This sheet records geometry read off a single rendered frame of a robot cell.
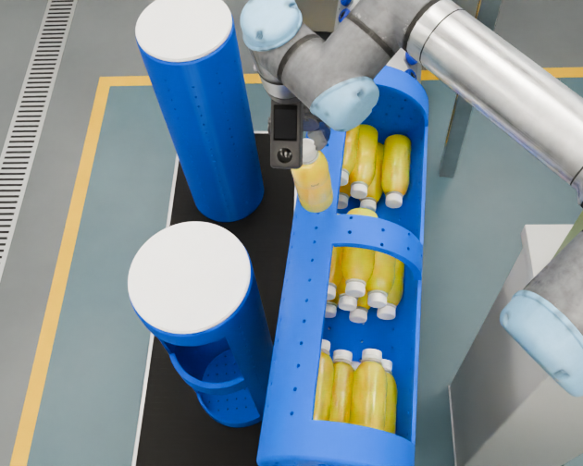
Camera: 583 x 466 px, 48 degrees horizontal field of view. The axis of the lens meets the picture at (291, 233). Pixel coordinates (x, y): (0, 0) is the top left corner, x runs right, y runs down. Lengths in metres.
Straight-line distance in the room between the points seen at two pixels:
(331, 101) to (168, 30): 1.22
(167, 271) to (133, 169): 1.53
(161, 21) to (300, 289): 1.02
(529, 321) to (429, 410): 1.76
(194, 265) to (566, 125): 0.97
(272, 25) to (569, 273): 0.44
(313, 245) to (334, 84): 0.55
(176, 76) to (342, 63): 1.16
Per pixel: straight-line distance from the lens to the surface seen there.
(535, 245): 1.40
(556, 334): 0.68
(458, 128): 2.59
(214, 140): 2.13
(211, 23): 1.95
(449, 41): 0.76
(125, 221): 2.85
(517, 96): 0.73
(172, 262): 1.50
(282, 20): 0.82
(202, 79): 1.92
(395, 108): 1.63
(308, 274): 1.25
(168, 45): 1.92
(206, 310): 1.43
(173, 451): 2.29
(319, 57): 0.80
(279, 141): 0.98
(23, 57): 3.65
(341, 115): 0.78
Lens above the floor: 2.34
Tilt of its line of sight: 61 degrees down
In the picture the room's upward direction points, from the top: 7 degrees counter-clockwise
